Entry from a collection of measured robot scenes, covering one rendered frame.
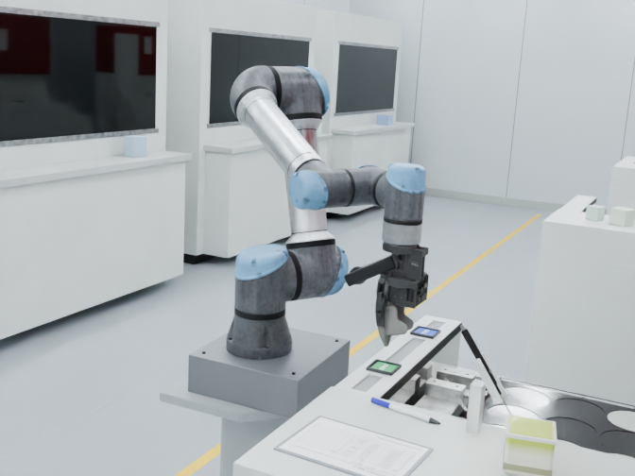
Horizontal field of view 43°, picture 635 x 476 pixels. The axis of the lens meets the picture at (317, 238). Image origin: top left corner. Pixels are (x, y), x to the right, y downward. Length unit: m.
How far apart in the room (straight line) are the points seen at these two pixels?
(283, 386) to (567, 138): 8.03
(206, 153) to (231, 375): 4.33
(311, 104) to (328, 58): 6.00
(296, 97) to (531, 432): 0.94
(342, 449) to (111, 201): 3.74
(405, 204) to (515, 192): 8.21
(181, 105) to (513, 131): 4.73
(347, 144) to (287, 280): 6.14
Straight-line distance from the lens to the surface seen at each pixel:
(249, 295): 1.79
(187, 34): 6.01
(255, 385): 1.78
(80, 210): 4.72
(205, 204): 6.10
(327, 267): 1.85
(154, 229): 5.28
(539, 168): 9.65
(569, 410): 1.76
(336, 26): 7.90
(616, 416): 1.77
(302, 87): 1.88
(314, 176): 1.55
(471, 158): 9.82
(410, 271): 1.58
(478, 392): 1.40
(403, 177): 1.53
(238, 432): 1.90
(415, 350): 1.79
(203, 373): 1.84
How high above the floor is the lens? 1.57
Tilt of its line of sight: 12 degrees down
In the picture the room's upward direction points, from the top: 3 degrees clockwise
